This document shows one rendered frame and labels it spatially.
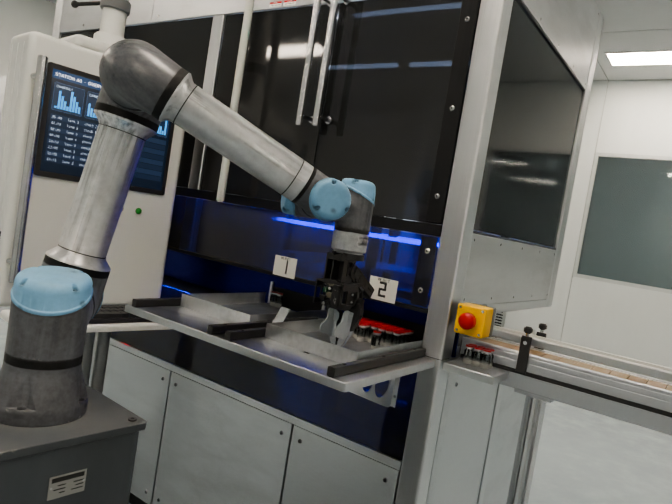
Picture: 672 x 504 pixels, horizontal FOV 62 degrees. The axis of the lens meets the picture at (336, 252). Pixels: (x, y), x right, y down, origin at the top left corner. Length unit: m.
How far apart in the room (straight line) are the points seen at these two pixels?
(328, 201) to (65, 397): 0.53
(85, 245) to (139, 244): 0.80
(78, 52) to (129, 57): 0.81
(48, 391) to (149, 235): 0.99
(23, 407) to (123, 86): 0.53
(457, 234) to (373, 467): 0.65
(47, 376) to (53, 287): 0.14
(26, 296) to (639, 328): 5.46
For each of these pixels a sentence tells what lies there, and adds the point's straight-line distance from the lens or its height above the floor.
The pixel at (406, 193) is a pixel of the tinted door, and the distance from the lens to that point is 1.48.
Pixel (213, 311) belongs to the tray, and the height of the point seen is 0.89.
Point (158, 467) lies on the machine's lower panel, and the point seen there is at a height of 0.24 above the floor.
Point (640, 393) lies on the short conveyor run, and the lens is 1.43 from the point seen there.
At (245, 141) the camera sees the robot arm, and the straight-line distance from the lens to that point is 0.98.
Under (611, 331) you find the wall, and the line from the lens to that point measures 5.97.
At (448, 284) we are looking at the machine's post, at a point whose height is 1.07.
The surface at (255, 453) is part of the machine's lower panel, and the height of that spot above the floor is 0.44.
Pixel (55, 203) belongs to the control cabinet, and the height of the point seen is 1.10.
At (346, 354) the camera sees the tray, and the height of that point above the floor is 0.90.
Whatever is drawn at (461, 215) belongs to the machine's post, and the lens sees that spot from 1.40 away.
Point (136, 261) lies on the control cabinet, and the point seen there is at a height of 0.95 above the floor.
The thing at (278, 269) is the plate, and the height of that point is 1.01.
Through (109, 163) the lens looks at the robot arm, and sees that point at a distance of 1.11.
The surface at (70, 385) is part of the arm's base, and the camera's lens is 1.02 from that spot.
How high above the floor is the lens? 1.18
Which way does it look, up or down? 3 degrees down
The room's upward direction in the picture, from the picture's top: 9 degrees clockwise
